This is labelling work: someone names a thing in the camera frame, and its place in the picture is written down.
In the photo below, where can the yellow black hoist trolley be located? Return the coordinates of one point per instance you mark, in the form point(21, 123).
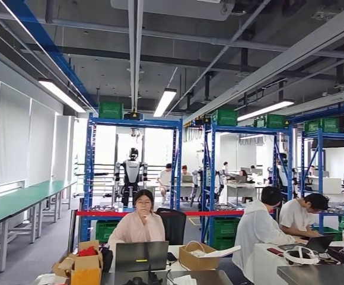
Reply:
point(133, 115)

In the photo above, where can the blue ceiling beam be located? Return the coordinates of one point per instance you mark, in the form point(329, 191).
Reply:
point(47, 47)

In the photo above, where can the white paper strip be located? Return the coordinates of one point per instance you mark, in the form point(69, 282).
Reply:
point(225, 251)

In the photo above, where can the red barrier tape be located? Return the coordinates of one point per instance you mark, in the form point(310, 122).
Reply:
point(100, 214)

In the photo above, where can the white black humanoid robot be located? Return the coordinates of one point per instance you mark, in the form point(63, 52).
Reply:
point(195, 185)
point(131, 173)
point(283, 177)

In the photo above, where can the dark workbench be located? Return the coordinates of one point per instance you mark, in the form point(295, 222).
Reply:
point(207, 277)

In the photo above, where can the red phone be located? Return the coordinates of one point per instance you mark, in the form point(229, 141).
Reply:
point(275, 251)

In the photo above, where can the white headset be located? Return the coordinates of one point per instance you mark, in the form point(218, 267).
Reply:
point(301, 259)

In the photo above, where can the yellow cardboard box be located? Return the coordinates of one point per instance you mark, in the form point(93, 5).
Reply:
point(86, 271)

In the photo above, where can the grey laptop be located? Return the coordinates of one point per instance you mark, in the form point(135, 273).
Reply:
point(142, 255)

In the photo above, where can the black barrier post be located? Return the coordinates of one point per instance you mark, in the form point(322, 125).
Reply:
point(72, 232)

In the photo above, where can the green-topped workbench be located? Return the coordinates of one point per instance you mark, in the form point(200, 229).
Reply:
point(53, 187)
point(5, 204)

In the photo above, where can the long ceiling light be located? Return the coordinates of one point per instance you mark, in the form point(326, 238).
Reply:
point(62, 94)
point(267, 109)
point(165, 102)

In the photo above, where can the metal parts on shelf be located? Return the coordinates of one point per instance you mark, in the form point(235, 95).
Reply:
point(225, 207)
point(102, 208)

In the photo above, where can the steel workbench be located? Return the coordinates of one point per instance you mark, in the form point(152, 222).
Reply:
point(317, 275)

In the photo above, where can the black office chair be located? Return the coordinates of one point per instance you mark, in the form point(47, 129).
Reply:
point(173, 228)

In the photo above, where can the black phone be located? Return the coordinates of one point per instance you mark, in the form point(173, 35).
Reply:
point(172, 257)

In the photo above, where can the red cloth item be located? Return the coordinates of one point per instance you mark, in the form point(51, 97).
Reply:
point(87, 251)

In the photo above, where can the blue metal shelf rack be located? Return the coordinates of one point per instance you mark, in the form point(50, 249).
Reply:
point(212, 177)
point(179, 165)
point(320, 165)

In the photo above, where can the pale grey roller blind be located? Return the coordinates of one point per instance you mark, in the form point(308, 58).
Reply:
point(62, 145)
point(41, 141)
point(11, 133)

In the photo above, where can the black laptop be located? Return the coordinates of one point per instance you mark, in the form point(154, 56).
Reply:
point(320, 242)

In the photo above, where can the grey ceiling rail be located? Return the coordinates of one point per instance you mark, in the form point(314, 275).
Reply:
point(135, 59)

